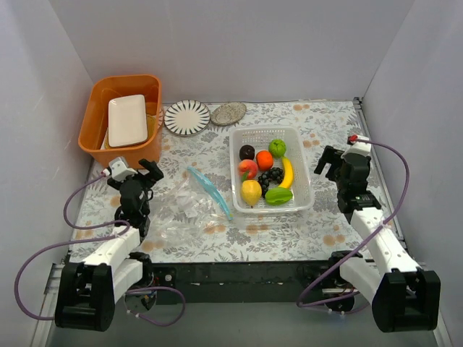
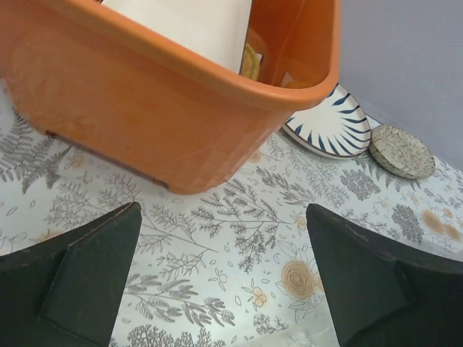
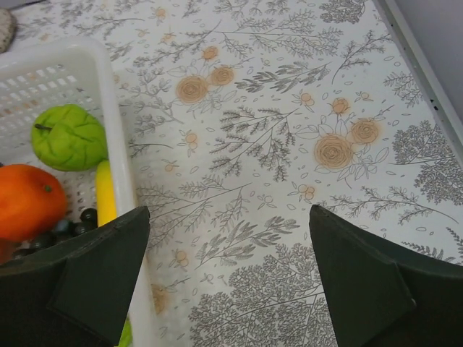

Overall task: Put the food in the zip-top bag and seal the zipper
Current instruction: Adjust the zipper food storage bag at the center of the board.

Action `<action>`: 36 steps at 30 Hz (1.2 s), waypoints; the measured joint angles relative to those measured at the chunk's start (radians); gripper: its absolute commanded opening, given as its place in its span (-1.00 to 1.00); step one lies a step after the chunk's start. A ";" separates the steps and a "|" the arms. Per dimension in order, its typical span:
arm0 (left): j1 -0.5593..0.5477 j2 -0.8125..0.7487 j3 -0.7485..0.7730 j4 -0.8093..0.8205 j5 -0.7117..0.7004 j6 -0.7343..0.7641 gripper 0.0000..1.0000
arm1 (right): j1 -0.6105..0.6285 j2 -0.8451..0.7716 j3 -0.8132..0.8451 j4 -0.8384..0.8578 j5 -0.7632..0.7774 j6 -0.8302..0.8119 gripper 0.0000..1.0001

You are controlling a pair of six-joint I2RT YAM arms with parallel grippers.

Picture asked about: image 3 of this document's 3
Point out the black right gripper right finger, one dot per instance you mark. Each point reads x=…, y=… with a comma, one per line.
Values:
x=381, y=294

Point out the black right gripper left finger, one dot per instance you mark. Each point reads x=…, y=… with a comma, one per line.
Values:
x=78, y=292

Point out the dark toy grape bunch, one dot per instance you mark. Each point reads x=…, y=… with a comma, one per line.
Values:
x=63, y=231

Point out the orange toy fruit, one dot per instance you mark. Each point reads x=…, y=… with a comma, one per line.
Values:
x=33, y=201

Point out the wrinkled green fruit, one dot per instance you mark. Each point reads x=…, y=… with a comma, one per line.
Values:
x=68, y=138

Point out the green toy pepper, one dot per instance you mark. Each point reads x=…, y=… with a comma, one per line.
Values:
x=126, y=336

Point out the yellow toy banana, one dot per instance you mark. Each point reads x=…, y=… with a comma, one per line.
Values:
x=104, y=193

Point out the white plastic perforated basket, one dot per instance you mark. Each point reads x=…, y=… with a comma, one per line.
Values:
x=72, y=71

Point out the speckled grey stone plate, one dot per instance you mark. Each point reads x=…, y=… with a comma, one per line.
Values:
x=8, y=26

